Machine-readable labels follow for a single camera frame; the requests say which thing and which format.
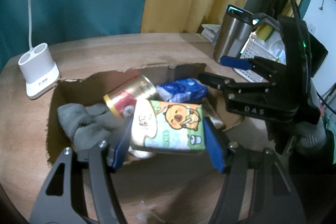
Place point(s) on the stainless steel tumbler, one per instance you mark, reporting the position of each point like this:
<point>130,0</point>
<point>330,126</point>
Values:
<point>234,32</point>

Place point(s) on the red gold yellow-lid can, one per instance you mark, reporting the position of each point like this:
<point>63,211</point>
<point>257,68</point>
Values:
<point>121,101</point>

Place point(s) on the white lamp gooseneck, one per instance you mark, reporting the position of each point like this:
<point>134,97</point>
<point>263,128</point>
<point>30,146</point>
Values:
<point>30,25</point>

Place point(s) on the clear plastic bags pile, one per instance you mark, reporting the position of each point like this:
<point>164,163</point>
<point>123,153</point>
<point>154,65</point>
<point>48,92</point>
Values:
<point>275,46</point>

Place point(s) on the cartoon tissue pack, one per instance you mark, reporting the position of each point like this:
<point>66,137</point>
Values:
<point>167,127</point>

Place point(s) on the white small box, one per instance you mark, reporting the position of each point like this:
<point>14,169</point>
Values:
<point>210,32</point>

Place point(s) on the grey knitted socks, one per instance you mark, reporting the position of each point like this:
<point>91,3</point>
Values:
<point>87,125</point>

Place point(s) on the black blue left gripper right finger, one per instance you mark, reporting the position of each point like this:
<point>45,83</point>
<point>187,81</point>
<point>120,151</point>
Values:
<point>274,197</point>

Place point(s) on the blue tissue pack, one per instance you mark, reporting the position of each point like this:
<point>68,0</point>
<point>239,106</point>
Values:
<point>182,91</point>

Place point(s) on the clear plastic bag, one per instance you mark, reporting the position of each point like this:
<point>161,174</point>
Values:
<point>146,215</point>

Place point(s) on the white desk lamp base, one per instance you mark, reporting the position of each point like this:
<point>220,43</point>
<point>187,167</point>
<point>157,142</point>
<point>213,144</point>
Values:
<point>39,70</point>

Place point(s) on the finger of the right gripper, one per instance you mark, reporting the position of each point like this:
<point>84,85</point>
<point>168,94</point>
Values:
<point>259,65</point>
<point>226,84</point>

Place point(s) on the white perforated basket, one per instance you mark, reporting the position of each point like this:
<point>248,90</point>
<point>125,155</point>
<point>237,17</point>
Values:
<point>251,49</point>

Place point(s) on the yellow sponge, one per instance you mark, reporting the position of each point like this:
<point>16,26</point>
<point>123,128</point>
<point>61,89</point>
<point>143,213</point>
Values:
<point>264,31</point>

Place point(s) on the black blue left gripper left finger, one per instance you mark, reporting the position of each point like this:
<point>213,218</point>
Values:
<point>61,198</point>

